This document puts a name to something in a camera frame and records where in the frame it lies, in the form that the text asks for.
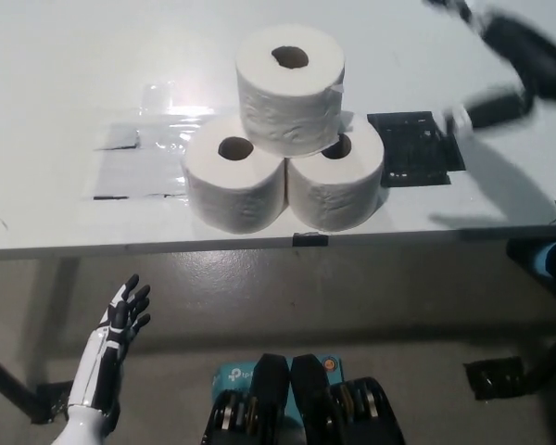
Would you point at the clear plastic film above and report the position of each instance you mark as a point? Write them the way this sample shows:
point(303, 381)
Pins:
point(167, 116)

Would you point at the clear plastic sheet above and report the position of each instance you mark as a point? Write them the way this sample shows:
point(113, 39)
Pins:
point(134, 176)

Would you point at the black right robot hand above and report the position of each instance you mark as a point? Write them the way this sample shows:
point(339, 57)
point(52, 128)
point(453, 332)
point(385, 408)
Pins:
point(528, 60)

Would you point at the black tape patch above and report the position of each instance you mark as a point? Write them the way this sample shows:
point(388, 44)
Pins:
point(412, 153)

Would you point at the black object with blue patch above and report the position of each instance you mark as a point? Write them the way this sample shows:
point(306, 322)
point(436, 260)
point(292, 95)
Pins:
point(519, 259)

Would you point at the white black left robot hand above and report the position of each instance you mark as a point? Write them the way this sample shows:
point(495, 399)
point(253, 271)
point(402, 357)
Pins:
point(99, 364)

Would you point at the teal router box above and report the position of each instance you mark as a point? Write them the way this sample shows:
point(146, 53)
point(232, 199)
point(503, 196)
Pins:
point(229, 375)

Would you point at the black diagonal table leg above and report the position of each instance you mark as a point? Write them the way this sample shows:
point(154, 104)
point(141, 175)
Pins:
point(553, 361)
point(4, 385)

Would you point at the white toilet paper roll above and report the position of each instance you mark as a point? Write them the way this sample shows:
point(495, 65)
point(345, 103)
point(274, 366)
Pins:
point(333, 199)
point(287, 111)
point(231, 199)

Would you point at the small black edge clip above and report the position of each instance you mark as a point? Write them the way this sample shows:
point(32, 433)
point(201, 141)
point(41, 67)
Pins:
point(310, 238)

